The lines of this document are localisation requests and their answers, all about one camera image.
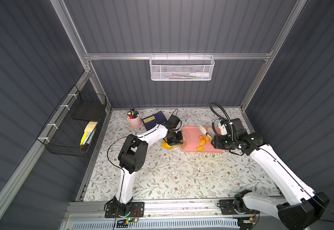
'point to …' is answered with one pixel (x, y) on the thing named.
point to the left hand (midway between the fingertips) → (184, 144)
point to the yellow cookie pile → (204, 141)
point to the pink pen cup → (135, 123)
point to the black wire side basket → (72, 130)
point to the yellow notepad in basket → (88, 130)
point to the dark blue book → (151, 120)
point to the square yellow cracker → (200, 148)
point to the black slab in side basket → (91, 110)
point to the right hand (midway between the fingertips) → (216, 142)
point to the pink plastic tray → (190, 141)
